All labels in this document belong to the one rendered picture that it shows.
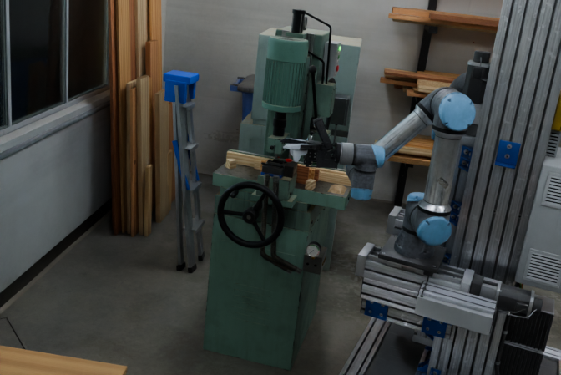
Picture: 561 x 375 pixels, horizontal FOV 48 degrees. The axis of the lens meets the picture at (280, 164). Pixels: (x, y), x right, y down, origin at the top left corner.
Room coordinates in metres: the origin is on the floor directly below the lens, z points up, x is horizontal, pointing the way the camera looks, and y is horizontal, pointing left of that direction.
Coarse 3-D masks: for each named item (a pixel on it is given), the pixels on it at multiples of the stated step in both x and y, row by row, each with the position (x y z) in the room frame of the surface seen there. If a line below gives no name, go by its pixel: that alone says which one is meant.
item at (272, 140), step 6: (270, 138) 2.72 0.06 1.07; (276, 138) 2.72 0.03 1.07; (282, 138) 2.73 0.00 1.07; (288, 138) 2.81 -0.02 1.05; (270, 144) 2.72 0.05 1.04; (276, 144) 2.71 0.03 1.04; (282, 144) 2.71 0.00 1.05; (270, 150) 2.72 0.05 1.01; (276, 150) 2.71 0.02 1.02; (282, 150) 2.72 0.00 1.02
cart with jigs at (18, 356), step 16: (0, 352) 1.74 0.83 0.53; (16, 352) 1.74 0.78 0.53; (32, 352) 1.75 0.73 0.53; (0, 368) 1.66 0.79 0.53; (16, 368) 1.67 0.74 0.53; (32, 368) 1.67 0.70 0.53; (48, 368) 1.68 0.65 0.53; (64, 368) 1.69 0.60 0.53; (80, 368) 1.70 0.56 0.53; (96, 368) 1.71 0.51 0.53; (112, 368) 1.72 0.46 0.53
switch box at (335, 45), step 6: (336, 42) 3.06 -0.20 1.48; (336, 48) 2.99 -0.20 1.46; (324, 54) 3.00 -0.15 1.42; (330, 54) 3.00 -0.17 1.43; (336, 54) 3.00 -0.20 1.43; (324, 60) 3.00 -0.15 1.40; (330, 60) 3.00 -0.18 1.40; (336, 60) 3.02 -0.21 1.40; (330, 66) 2.99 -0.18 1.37; (324, 72) 3.00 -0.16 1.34; (330, 72) 2.99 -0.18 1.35; (336, 72) 3.06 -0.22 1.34
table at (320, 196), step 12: (228, 168) 2.74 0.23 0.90; (240, 168) 2.76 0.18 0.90; (252, 168) 2.78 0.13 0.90; (216, 180) 2.65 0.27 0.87; (228, 180) 2.64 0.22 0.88; (240, 180) 2.63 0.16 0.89; (252, 180) 2.62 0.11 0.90; (252, 192) 2.61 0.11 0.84; (300, 192) 2.57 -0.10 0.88; (312, 192) 2.56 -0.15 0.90; (324, 192) 2.56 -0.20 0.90; (348, 192) 2.59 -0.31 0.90; (288, 204) 2.48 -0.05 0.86; (312, 204) 2.55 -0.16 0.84; (324, 204) 2.54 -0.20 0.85; (336, 204) 2.53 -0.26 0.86
